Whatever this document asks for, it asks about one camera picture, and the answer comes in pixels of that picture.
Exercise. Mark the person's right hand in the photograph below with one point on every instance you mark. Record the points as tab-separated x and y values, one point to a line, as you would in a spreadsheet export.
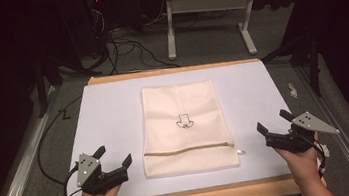
300	164

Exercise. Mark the metal floor rail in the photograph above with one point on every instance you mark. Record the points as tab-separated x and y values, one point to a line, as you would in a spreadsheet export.
338	131
25	156

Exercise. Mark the black stand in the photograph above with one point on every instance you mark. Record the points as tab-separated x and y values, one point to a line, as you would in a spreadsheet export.
47	80
308	58

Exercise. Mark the white table cover sheet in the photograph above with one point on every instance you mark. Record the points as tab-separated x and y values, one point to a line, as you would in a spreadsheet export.
111	119

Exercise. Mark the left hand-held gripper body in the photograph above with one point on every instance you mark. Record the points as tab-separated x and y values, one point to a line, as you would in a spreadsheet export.
100	181

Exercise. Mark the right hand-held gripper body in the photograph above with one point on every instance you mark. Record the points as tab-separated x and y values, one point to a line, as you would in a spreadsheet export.
296	136

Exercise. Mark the cream mesh zipper laundry bag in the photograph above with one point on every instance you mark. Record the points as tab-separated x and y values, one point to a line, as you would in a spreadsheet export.
182	110

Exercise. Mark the clear plastic scrap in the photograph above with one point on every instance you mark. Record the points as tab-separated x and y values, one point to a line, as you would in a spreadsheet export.
293	91

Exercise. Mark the white metal desk frame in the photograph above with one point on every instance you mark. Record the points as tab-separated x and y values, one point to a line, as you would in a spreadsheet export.
207	2

